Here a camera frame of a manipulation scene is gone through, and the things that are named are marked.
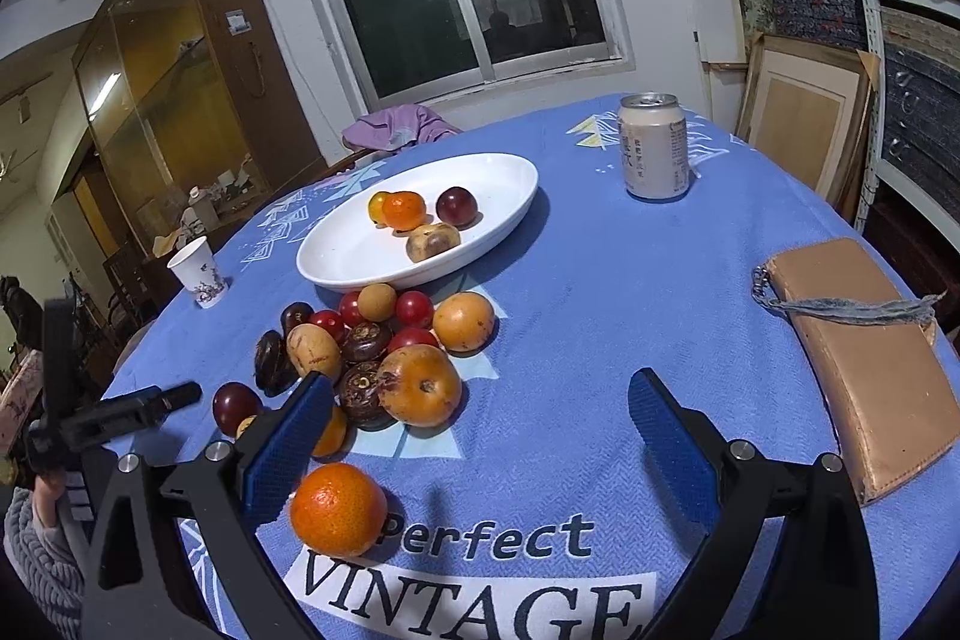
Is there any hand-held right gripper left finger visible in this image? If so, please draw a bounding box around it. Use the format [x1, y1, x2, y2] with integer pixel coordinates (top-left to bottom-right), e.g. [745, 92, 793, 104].
[79, 372, 335, 640]

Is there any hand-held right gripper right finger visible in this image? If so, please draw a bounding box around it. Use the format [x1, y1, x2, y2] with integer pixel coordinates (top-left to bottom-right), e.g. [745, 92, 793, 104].
[628, 368, 878, 640]

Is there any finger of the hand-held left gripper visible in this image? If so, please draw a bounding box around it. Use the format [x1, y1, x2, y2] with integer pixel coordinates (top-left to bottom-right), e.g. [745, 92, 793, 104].
[71, 383, 203, 453]

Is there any round yellow-brown fruit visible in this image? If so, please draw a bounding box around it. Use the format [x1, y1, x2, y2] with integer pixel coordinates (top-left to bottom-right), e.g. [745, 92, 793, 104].
[311, 406, 350, 459]

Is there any dark red plum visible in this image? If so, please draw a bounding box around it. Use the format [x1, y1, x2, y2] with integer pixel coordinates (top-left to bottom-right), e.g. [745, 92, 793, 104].
[436, 185, 479, 229]
[212, 382, 263, 435]

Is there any large mandarin orange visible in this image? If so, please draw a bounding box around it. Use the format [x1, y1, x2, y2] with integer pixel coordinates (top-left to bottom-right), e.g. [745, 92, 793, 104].
[290, 462, 389, 558]

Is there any elongated dark brown fruit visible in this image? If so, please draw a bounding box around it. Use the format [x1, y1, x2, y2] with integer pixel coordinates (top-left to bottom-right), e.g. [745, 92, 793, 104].
[253, 331, 299, 397]

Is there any oval tan speckled fruit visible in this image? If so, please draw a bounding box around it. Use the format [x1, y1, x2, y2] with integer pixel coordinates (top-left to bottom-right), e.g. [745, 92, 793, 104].
[286, 323, 343, 382]

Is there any large tan bruised fruit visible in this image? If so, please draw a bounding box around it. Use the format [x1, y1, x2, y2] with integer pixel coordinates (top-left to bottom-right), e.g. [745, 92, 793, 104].
[375, 344, 462, 427]

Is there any white oval plate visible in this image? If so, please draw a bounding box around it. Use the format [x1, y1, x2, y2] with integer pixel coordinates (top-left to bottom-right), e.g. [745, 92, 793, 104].
[296, 152, 539, 292]

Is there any person's left forearm grey sleeve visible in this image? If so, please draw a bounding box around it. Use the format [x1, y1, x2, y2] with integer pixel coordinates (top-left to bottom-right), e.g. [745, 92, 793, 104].
[0, 482, 87, 620]

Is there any person's left hand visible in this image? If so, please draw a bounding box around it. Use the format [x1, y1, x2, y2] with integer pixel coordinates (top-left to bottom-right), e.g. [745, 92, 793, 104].
[28, 471, 67, 525]

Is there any printed white paper cup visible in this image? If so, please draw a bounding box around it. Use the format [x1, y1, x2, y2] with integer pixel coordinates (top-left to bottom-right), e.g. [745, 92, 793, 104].
[166, 236, 226, 310]

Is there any blue printed tablecloth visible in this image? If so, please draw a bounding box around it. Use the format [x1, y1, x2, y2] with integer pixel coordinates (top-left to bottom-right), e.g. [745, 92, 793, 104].
[97, 92, 960, 640]

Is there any tan longan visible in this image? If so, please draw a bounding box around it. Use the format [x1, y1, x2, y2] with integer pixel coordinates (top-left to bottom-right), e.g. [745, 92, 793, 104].
[356, 284, 396, 324]

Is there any tan leather wallet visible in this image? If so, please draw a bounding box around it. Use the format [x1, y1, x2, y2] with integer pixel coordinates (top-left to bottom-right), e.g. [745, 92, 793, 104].
[752, 237, 960, 506]

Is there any orange loquat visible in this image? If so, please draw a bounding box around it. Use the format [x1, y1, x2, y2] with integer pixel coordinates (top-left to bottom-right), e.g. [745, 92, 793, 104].
[433, 293, 497, 354]

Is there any brown-patched tan fruit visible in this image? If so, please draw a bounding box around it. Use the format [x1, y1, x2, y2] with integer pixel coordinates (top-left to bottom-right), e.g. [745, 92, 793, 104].
[406, 223, 461, 264]

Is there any small mandarin orange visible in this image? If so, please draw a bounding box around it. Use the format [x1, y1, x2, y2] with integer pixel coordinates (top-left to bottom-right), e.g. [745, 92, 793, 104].
[382, 191, 427, 232]

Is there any beige drink can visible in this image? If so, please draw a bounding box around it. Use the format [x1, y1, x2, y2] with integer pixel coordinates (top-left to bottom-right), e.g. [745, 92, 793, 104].
[617, 92, 691, 202]

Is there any wooden glass-door cabinet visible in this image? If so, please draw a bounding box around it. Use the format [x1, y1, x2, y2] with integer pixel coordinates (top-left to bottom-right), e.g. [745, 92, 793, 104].
[71, 0, 327, 236]

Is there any purple garment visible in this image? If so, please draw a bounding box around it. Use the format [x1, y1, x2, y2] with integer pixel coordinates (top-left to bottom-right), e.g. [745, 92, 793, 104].
[341, 104, 462, 154]

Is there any cardboard box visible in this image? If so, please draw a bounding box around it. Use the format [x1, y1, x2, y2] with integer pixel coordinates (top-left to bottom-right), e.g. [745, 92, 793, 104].
[739, 34, 882, 221]

